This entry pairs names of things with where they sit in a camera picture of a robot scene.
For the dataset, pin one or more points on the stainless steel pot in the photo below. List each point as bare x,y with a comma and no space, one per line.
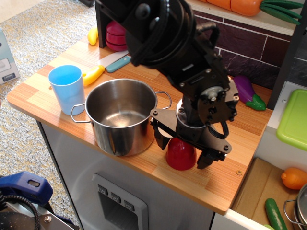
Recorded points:
119,112

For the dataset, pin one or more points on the green plastic cutting board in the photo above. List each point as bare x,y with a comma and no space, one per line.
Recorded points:
292,128

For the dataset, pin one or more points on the light blue plastic cup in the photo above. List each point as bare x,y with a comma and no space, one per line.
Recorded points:
67,84

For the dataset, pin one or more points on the blue clamp tool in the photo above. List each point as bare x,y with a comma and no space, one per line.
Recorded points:
28,185

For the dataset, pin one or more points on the teal-handled toy fork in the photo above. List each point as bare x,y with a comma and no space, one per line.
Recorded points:
118,64

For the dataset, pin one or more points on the purple toy eggplant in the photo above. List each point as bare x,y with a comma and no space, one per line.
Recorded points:
247,94

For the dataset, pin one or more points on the yellow-handled toy knife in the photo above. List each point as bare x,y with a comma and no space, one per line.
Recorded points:
92,75

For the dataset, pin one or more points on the grey toy oven panel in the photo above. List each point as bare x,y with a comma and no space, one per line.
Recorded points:
121,209

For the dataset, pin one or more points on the orange toy fruit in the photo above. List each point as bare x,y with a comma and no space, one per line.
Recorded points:
294,178

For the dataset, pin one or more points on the orange toy carrot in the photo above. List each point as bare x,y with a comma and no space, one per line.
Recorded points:
280,9

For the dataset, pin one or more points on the yellow toy banana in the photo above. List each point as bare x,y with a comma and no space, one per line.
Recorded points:
92,35

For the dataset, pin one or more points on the brown cardboard box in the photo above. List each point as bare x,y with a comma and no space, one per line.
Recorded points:
262,181

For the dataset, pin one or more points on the green toy cucumber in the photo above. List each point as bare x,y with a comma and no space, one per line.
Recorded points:
274,216

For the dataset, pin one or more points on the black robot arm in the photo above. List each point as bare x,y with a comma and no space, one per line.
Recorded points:
164,35

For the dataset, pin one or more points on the red wooden toy radish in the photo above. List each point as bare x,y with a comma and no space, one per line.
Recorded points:
115,36

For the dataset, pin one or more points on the small steel pot with lid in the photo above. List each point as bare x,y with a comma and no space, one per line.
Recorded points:
299,210

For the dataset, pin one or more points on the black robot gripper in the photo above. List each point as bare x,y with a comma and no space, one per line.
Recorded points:
168,124

